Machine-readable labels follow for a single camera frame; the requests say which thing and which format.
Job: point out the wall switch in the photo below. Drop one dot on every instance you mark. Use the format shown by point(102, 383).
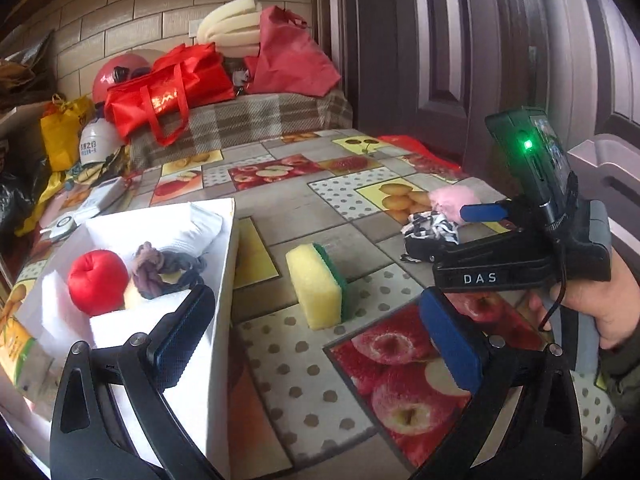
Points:
point(193, 27)

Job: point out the red tote bag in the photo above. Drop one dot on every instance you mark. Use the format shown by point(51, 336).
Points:
point(184, 78)

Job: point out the white round charger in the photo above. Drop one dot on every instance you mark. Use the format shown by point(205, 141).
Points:
point(60, 227)

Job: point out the red fabric bag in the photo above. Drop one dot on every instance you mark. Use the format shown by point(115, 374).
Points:
point(289, 60)

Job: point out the white helmet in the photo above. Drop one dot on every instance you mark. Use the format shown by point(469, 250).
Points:
point(98, 141)

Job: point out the white cloth in box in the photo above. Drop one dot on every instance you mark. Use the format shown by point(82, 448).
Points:
point(195, 234)

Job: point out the red helmet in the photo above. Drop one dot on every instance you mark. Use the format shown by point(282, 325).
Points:
point(117, 70)

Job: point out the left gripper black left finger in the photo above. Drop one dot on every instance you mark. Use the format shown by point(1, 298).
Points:
point(89, 439)

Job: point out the yellow tissue pack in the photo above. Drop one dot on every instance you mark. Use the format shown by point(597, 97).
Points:
point(24, 360)

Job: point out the white cardboard box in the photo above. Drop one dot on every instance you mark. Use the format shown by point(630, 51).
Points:
point(200, 399)

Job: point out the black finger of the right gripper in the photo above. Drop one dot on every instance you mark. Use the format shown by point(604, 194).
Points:
point(494, 212)
point(428, 248)

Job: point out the pink fluffy pompom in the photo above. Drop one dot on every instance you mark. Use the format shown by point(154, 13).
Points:
point(450, 199)

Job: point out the yellow green sponge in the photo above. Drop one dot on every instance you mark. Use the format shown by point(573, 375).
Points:
point(319, 287)

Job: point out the plaid blanket bench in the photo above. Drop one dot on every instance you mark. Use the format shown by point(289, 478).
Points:
point(246, 119)

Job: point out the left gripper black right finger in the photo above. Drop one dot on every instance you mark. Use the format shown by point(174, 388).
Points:
point(543, 439)

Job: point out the right hand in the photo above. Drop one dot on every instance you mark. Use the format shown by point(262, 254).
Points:
point(614, 305)

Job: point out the purple grey braided rope knot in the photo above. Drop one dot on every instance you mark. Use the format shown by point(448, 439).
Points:
point(161, 272)

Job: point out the black white patterned cloth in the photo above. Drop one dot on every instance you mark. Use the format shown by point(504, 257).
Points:
point(429, 223)

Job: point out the red plush apple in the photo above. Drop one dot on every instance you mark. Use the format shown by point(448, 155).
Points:
point(97, 282)

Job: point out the cream foam roll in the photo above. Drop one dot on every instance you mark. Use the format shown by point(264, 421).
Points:
point(233, 29)

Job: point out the white power bank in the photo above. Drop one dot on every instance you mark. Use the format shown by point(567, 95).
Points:
point(104, 196)

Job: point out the black plastic bag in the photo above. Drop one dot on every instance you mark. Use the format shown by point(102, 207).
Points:
point(19, 195)

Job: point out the yellow shopping bag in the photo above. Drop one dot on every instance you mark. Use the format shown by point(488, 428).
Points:
point(61, 124)

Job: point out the dark wooden door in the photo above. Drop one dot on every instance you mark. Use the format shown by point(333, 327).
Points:
point(435, 69)

